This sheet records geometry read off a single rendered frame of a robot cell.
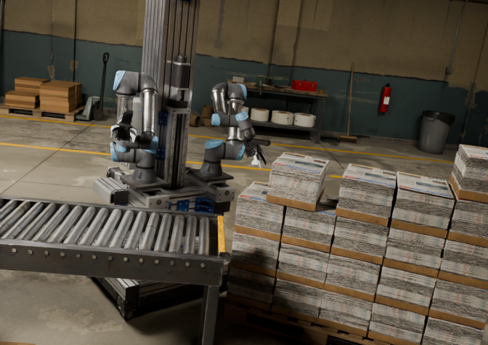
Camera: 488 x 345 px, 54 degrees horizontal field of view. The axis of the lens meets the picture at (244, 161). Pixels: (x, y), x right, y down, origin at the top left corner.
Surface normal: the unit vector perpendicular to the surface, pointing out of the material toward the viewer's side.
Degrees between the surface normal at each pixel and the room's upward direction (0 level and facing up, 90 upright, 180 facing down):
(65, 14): 90
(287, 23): 90
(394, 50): 90
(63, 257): 90
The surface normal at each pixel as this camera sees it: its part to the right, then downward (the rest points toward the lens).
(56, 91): 0.04, 0.27
